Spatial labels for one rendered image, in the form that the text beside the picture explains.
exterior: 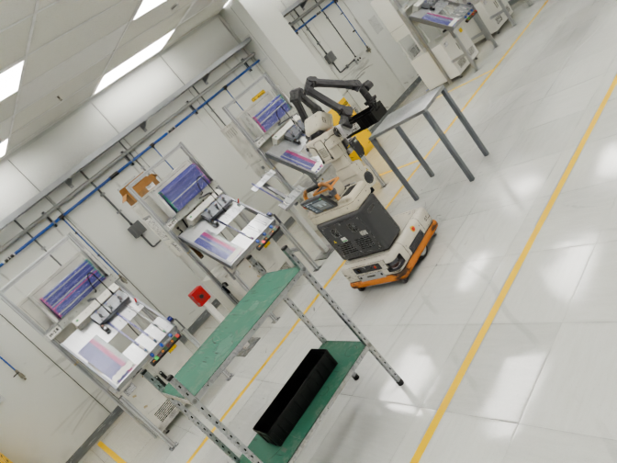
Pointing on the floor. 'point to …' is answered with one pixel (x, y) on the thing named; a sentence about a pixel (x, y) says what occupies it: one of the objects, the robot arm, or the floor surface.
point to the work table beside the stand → (431, 127)
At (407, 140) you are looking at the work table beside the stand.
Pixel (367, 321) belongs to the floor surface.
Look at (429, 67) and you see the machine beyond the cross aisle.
